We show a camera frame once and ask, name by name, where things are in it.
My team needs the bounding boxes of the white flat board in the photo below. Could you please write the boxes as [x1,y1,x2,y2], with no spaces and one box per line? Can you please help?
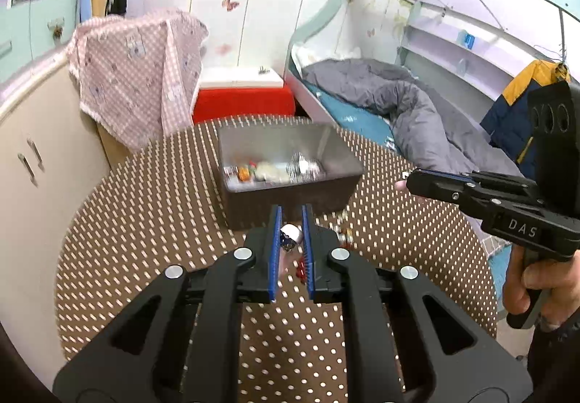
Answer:
[198,66,285,91]

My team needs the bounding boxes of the beige low cabinet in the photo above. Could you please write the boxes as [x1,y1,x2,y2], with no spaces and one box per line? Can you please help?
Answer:
[0,54,114,340]

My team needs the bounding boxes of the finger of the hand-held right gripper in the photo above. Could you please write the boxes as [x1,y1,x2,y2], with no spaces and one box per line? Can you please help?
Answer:
[419,167,540,192]
[405,172,544,222]

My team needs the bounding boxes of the grey metal box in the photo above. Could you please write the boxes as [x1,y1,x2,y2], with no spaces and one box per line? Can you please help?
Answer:
[216,121,364,231]

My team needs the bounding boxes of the person's right forearm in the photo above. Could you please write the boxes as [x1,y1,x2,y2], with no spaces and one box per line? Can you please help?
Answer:
[528,317,580,403]

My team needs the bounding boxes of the yellow and navy jacket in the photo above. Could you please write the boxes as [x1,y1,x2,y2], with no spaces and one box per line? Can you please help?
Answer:
[480,59,572,177]

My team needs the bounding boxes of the white wardrobe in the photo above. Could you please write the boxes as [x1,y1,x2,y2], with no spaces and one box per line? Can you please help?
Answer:
[145,0,359,77]

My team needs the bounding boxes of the candies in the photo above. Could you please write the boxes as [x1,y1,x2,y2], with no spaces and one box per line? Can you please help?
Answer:
[223,153,328,185]

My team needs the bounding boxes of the small brown jewelry piece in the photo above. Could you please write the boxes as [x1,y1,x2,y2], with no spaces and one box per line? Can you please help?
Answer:
[336,211,358,250]

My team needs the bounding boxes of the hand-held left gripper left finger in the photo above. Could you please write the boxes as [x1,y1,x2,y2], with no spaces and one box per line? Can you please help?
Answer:
[52,205,282,403]

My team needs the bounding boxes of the teal bed sheet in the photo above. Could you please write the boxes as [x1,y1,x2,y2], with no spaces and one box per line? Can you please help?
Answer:
[317,92,395,145]

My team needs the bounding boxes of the person's right hand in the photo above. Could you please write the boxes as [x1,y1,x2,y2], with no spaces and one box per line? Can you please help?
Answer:
[503,244,580,332]

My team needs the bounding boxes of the pink checked cloth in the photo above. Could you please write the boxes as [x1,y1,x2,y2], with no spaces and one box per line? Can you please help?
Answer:
[67,8,210,152]

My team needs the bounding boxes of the grey duvet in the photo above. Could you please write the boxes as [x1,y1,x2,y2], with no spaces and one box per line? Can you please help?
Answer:
[301,58,522,179]

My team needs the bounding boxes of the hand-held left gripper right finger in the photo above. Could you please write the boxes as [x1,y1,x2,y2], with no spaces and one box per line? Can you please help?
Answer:
[303,205,533,403]

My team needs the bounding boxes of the red ottoman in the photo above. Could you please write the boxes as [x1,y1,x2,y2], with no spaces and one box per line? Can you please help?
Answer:
[192,83,296,126]

